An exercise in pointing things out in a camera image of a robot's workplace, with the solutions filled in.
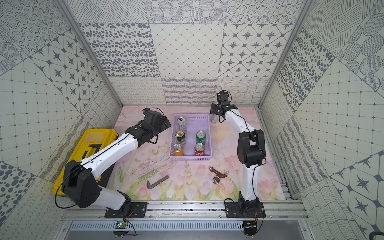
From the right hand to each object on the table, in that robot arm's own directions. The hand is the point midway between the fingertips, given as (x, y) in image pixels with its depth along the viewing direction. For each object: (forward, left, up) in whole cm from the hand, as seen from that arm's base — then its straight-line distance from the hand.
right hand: (217, 109), depth 99 cm
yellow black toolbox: (-27, +70, +3) cm, 75 cm away
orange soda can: (-28, +24, -4) cm, 37 cm away
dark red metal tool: (-41, +2, -13) cm, 43 cm away
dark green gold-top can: (-19, +23, -5) cm, 31 cm away
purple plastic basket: (0, +16, -15) cm, 22 cm away
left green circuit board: (-63, +50, -17) cm, 82 cm away
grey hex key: (-45, +40, -15) cm, 62 cm away
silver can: (-10, +23, -1) cm, 26 cm away
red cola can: (-28, +11, -5) cm, 30 cm away
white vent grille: (-63, +31, -15) cm, 72 cm away
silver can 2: (-3, +2, -6) cm, 7 cm away
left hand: (-16, +33, +7) cm, 37 cm away
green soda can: (-19, +11, -5) cm, 22 cm away
